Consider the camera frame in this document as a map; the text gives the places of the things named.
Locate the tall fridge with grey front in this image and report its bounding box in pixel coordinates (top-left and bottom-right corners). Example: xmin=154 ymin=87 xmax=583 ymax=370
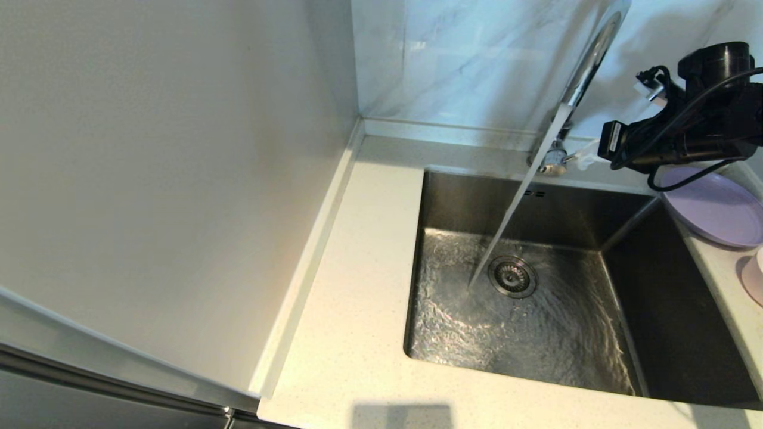
xmin=0 ymin=0 xmax=364 ymax=429

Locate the purple plastic plate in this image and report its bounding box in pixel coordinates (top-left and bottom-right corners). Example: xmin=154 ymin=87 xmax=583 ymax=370
xmin=660 ymin=166 xmax=763 ymax=248

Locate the chrome gooseneck faucet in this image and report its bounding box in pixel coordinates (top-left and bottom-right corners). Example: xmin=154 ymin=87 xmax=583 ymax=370
xmin=528 ymin=0 xmax=631 ymax=177

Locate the pale pink cup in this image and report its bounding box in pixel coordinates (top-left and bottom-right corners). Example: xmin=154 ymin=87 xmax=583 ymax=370
xmin=741 ymin=246 xmax=763 ymax=306

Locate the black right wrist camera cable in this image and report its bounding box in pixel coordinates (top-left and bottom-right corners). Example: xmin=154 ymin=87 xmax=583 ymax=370
xmin=609 ymin=66 xmax=763 ymax=193

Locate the stainless steel sink basin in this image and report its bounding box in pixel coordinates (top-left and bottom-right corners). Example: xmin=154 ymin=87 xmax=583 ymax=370
xmin=402 ymin=169 xmax=762 ymax=409

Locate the round metal drain strainer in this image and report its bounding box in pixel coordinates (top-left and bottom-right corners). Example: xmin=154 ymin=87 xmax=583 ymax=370
xmin=489 ymin=256 xmax=537 ymax=299

